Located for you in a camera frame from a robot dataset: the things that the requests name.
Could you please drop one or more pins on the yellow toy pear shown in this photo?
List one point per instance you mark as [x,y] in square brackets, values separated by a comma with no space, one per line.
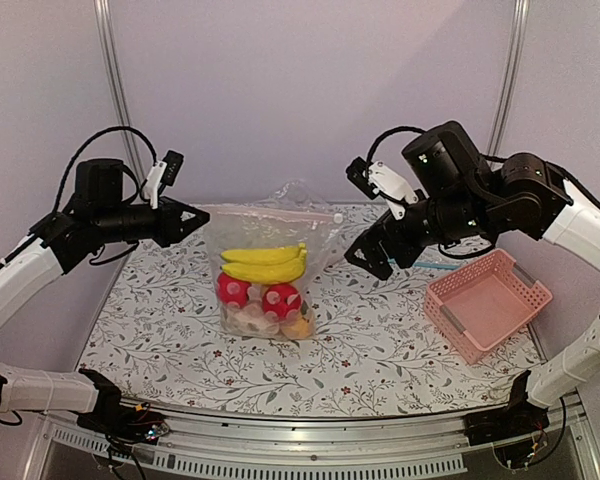
[302,328]

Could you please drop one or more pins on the crumpled clear bag right back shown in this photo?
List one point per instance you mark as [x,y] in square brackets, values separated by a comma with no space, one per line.
[462,250]

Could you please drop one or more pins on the clear zip top bag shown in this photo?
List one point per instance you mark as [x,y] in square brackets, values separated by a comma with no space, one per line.
[251,227]

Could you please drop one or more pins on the floral tablecloth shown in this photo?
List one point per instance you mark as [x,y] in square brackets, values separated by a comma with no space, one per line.
[158,338]

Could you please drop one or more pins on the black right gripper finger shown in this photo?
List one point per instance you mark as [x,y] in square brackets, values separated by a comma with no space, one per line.
[365,245]
[375,266]

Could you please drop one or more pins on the white toy cauliflower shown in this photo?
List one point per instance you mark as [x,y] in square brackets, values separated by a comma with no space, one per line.
[248,323]

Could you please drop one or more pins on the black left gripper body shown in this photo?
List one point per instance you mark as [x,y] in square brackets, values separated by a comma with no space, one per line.
[114,227]

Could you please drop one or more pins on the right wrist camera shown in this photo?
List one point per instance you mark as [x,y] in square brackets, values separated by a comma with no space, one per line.
[378,180]

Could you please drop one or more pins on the clear bag at back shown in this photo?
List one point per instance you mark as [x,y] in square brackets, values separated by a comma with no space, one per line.
[295,194]

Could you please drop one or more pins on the right aluminium post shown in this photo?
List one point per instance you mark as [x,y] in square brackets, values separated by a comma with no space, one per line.
[512,65]

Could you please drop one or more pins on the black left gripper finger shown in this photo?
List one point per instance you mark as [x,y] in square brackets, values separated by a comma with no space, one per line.
[184,228]
[183,212]

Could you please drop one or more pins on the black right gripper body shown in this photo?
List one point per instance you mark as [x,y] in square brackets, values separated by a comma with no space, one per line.
[452,215]

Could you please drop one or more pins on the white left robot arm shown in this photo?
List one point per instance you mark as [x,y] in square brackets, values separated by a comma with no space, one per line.
[33,308]

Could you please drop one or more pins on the aluminium front rail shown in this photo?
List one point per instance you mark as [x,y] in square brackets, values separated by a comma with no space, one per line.
[219,445]

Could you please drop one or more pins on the left aluminium post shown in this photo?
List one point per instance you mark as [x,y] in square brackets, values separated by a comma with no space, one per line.
[113,71]

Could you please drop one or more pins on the aluminium post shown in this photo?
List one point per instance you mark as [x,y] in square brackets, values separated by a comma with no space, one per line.
[512,65]
[113,71]

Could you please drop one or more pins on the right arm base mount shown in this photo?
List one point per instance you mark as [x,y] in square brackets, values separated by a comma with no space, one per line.
[517,418]

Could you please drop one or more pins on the red toy apple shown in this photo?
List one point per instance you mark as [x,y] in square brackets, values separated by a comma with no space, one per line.
[281,302]

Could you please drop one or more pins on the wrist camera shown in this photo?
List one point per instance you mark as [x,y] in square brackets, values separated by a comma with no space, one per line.
[378,180]
[163,174]

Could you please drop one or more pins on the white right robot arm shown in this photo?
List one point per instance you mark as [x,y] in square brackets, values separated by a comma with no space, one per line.
[543,201]

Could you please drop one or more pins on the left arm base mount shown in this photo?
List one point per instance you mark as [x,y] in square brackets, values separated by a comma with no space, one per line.
[139,424]

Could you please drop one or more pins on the pink plastic basket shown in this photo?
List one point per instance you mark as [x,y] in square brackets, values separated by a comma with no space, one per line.
[482,304]

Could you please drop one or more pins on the yellow toy banana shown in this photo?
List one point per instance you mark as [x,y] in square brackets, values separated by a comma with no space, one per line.
[266,266]

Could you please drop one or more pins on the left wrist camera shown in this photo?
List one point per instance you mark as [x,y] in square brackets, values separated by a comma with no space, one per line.
[163,174]

